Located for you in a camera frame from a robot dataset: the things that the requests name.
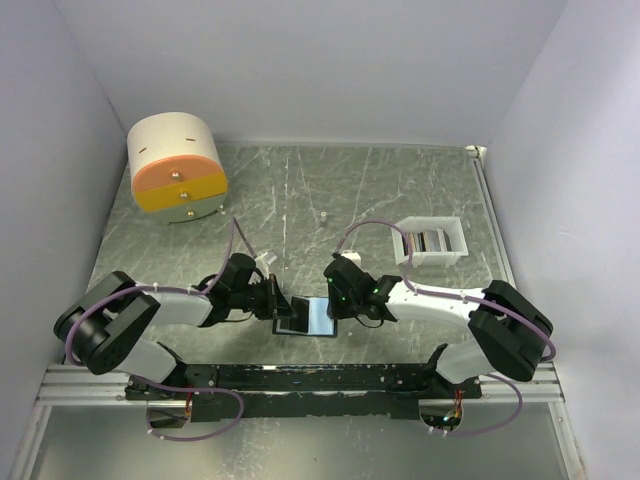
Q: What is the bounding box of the black leather card holder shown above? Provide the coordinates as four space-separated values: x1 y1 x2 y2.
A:
272 296 337 338

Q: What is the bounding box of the grey card stack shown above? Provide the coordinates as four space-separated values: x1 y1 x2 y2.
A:
402 228 451 255

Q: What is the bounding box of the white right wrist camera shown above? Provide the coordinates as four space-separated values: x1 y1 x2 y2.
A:
340 250 362 268

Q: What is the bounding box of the aluminium rail frame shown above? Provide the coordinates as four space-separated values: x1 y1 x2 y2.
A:
32 144 586 479

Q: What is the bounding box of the beige orange mini drawer cabinet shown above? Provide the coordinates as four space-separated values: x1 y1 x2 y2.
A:
127 112 229 224

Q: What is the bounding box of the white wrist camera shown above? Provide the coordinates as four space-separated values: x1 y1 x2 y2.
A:
340 250 362 268
255 250 278 270

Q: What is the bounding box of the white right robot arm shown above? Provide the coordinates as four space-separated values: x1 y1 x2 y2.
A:
323 254 555 398

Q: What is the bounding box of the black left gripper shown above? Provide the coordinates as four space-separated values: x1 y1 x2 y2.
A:
230 273 297 319

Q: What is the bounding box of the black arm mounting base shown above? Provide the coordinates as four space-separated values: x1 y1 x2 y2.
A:
125 363 481 422

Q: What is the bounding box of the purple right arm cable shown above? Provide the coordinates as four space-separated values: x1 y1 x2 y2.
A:
333 219 557 437

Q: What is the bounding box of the white card tray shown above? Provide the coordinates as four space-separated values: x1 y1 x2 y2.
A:
392 216 469 267

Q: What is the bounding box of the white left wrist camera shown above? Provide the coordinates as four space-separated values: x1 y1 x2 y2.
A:
255 250 278 270

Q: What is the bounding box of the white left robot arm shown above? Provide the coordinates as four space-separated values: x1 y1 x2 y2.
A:
53 253 297 399

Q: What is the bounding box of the thin grey card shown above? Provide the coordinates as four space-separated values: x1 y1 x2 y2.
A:
289 296 310 334

